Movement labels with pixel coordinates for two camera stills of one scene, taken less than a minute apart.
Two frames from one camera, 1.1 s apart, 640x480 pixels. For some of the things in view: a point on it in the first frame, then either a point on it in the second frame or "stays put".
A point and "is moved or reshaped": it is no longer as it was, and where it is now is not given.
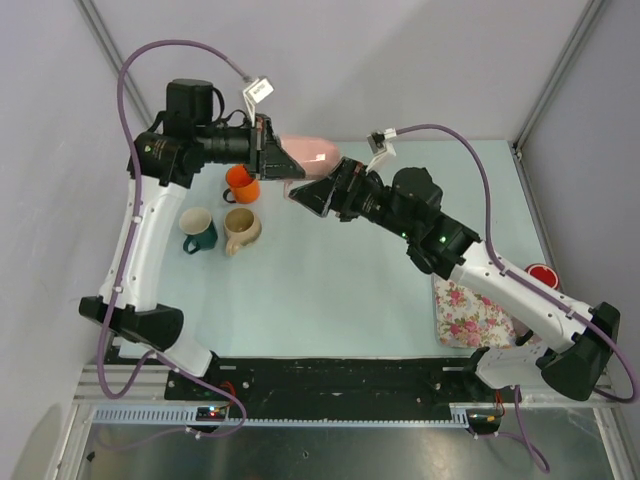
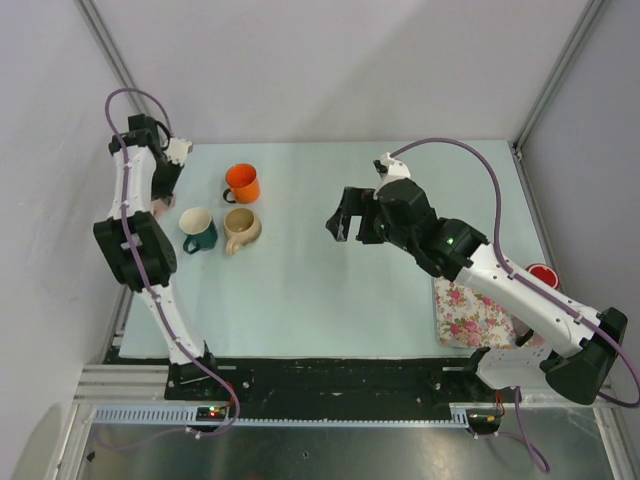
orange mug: (243, 188) stays put
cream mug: (242, 227) stays put
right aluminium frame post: (554, 77) stays put
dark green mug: (198, 224) stays put
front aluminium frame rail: (148, 386) stays put
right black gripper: (348, 184) to (355, 203)
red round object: (545, 274) stays put
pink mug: (315, 155) is moved or reshaped
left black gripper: (268, 160) to (160, 191)
